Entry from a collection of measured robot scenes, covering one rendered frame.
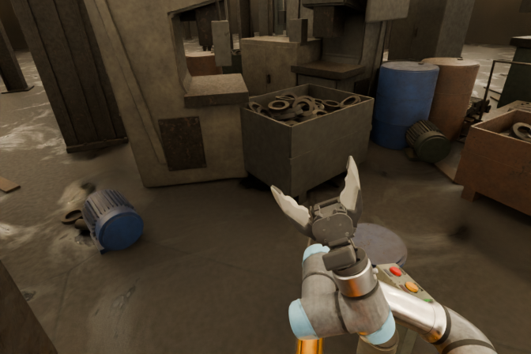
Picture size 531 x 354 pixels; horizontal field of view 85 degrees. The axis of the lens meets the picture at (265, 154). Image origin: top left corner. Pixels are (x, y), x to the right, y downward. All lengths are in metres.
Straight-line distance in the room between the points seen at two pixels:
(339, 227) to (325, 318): 0.19
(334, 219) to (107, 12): 2.24
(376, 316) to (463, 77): 3.36
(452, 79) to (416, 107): 0.51
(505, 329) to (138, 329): 1.89
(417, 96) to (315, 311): 2.97
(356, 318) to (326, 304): 0.06
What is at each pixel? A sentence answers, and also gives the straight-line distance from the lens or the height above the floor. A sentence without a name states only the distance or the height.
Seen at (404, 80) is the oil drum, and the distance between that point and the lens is 3.36.
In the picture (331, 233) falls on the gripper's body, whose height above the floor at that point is 1.14.
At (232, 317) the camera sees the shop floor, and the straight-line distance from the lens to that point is 1.82.
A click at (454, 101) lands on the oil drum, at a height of 0.50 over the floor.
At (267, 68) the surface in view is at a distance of 4.17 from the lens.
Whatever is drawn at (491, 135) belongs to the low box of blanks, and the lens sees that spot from 2.71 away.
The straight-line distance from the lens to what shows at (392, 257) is 1.56.
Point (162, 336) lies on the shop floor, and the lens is 1.85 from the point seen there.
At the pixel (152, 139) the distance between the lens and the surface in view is 2.67.
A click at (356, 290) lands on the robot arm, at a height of 1.04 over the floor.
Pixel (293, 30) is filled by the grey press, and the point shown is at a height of 1.23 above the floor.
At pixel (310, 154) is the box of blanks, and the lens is 2.30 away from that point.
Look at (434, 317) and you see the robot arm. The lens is 0.89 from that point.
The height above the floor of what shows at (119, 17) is 1.47.
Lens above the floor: 1.50
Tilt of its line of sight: 27 degrees down
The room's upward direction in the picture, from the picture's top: 2 degrees counter-clockwise
